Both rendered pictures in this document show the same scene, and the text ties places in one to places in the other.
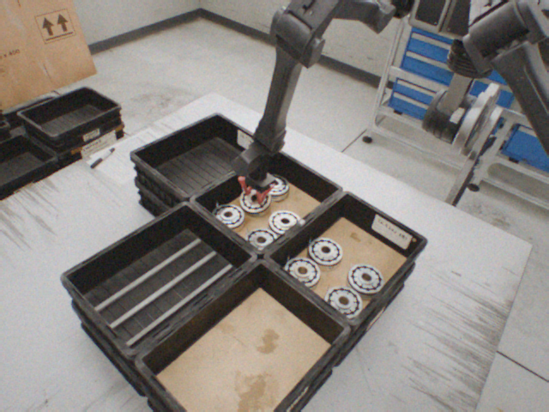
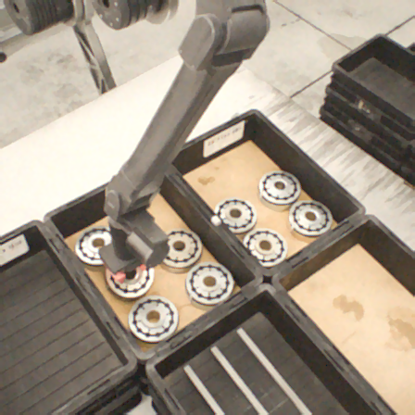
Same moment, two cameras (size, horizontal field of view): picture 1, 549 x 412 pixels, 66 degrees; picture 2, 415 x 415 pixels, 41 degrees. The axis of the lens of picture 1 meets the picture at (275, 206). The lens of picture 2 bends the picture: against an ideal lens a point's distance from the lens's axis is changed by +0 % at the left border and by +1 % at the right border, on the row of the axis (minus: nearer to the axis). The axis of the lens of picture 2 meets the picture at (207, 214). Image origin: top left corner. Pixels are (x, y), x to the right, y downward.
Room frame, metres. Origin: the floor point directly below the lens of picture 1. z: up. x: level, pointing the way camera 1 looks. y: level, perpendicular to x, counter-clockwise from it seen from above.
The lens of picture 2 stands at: (0.72, 0.58, 1.90)
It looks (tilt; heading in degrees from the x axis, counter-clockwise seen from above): 54 degrees down; 283
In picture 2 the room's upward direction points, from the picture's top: 5 degrees clockwise
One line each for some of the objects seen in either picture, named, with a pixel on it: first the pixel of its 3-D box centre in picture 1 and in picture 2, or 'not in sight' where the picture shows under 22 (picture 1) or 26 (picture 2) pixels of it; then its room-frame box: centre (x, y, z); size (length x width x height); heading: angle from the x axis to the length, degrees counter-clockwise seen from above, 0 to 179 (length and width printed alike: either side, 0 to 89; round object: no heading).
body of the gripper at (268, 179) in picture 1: (258, 170); (127, 243); (1.00, 0.06, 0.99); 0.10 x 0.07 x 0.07; 54
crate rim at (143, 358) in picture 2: (268, 196); (150, 249); (0.97, 0.02, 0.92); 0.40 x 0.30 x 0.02; 143
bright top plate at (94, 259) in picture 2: (274, 184); (98, 245); (1.10, 0.01, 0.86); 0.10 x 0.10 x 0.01
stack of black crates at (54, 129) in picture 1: (81, 145); not in sight; (1.78, 1.08, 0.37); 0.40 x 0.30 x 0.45; 149
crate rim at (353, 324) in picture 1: (348, 251); (259, 185); (0.79, -0.22, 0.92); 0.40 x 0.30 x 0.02; 143
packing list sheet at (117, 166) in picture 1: (135, 153); not in sight; (1.36, 0.60, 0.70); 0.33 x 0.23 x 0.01; 149
